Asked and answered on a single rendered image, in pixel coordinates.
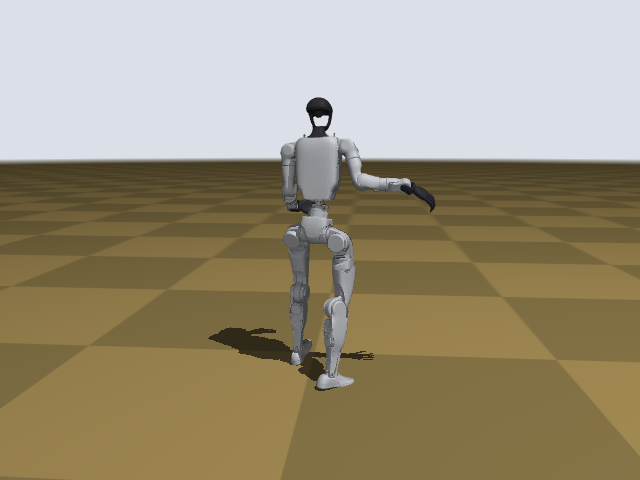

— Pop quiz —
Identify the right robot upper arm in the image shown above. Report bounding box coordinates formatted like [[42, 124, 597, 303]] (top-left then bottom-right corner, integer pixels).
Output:
[[338, 139, 369, 191]]

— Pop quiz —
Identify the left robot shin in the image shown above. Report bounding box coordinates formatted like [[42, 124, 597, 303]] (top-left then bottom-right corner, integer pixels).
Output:
[[290, 284, 308, 352]]

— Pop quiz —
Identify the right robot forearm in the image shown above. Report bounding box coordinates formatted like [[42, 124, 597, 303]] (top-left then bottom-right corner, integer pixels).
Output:
[[357, 174, 411, 193]]

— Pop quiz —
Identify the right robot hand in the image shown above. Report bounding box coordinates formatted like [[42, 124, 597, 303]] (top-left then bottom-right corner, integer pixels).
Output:
[[400, 182, 435, 212]]

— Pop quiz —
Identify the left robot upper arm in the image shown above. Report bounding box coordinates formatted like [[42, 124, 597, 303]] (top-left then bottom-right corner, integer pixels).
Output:
[[281, 142, 298, 197]]

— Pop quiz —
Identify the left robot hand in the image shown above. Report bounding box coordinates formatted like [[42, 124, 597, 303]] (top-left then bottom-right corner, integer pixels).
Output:
[[289, 200, 326, 214]]

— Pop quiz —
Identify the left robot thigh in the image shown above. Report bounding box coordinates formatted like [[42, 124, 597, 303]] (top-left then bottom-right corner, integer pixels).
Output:
[[283, 224, 310, 302]]

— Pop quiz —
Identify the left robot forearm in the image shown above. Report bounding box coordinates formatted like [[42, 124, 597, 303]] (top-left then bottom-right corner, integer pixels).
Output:
[[282, 184, 298, 211]]

